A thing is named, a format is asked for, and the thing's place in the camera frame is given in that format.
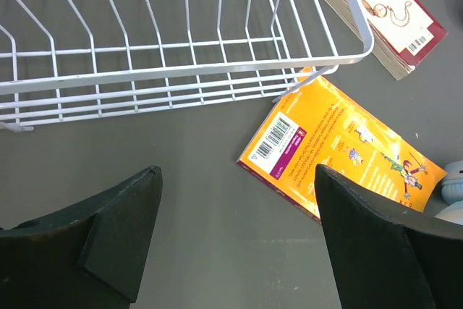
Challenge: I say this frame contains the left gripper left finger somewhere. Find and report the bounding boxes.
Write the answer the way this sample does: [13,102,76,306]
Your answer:
[1,166,163,308]

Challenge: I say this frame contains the white wire dish rack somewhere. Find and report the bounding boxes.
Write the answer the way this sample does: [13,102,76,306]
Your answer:
[1,0,374,132]

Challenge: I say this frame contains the light blue headphones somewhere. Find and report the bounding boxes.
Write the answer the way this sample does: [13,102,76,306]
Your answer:
[436,161,463,226]

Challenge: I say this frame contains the red and cream book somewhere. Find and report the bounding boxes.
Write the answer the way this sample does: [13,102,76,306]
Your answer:
[298,0,449,81]

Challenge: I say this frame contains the orange book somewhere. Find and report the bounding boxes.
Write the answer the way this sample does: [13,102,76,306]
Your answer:
[237,76,446,221]

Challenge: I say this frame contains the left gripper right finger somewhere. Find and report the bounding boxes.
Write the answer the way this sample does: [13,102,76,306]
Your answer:
[315,164,462,308]

